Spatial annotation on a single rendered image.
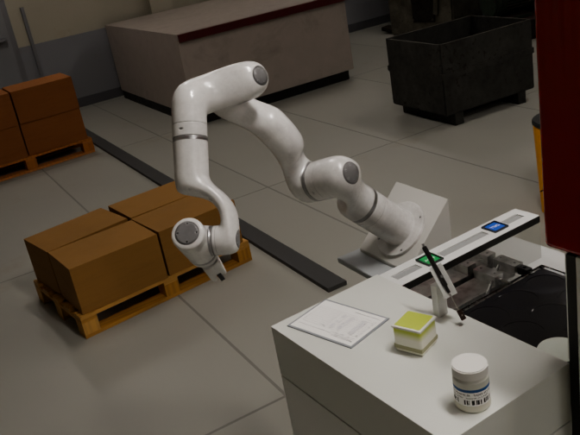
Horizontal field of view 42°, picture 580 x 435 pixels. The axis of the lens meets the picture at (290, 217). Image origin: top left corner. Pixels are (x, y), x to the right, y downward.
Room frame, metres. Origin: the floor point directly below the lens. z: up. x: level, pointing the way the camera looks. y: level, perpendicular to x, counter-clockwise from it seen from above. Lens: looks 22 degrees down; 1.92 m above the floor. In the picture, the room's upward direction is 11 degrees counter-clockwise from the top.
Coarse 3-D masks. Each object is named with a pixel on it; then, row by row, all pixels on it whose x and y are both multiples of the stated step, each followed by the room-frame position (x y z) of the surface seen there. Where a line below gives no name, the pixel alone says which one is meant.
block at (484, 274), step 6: (474, 270) 1.86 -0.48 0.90; (480, 270) 1.85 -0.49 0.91; (486, 270) 1.84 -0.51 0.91; (492, 270) 1.84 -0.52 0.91; (474, 276) 1.86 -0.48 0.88; (480, 276) 1.84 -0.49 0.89; (486, 276) 1.82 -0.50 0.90; (492, 276) 1.80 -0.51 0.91; (498, 276) 1.80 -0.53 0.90; (486, 282) 1.82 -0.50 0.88; (498, 282) 1.80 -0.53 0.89
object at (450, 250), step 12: (504, 216) 2.06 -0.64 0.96; (516, 216) 2.05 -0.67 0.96; (528, 216) 2.03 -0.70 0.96; (480, 228) 2.01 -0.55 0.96; (456, 240) 1.96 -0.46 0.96; (468, 240) 1.95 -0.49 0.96; (480, 240) 1.93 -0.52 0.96; (432, 252) 1.91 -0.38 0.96; (444, 252) 1.90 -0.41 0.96; (456, 252) 1.88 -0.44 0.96; (408, 264) 1.86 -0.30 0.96; (420, 264) 1.85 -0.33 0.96; (384, 276) 1.82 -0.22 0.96; (396, 276) 1.81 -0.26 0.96; (408, 276) 1.79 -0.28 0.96
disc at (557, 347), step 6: (546, 342) 1.47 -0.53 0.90; (552, 342) 1.46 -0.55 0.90; (558, 342) 1.46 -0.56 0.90; (564, 342) 1.45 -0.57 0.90; (540, 348) 1.45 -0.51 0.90; (546, 348) 1.44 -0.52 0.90; (552, 348) 1.44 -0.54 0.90; (558, 348) 1.44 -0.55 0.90; (564, 348) 1.43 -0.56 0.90; (552, 354) 1.42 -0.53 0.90; (558, 354) 1.41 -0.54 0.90; (564, 354) 1.41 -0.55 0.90; (564, 360) 1.39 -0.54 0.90
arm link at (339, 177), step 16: (320, 160) 2.08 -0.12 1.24; (336, 160) 2.02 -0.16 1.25; (352, 160) 2.05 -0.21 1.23; (304, 176) 2.07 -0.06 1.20; (320, 176) 2.02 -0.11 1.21; (336, 176) 1.99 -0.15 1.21; (352, 176) 2.00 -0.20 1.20; (320, 192) 2.03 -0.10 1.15; (336, 192) 2.00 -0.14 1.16; (352, 192) 2.00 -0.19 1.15; (368, 192) 2.10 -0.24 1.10; (352, 208) 2.06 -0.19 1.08; (368, 208) 2.09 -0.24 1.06
